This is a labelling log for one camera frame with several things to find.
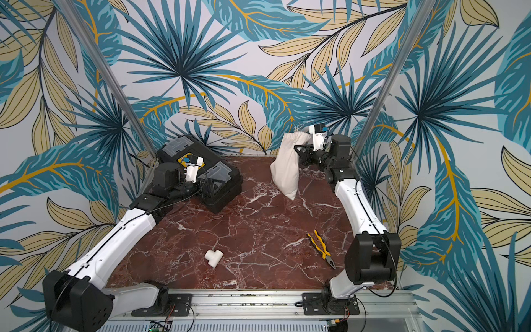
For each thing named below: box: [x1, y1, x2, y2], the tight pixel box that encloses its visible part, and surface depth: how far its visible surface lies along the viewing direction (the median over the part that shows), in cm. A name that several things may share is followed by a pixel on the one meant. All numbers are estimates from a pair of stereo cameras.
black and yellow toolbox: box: [156, 134, 244, 214], surface depth 94 cm
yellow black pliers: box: [306, 229, 337, 270], surface depth 87 cm
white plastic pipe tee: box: [204, 249, 225, 268], surface depth 84 cm
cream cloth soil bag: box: [269, 130, 312, 201], surface depth 85 cm
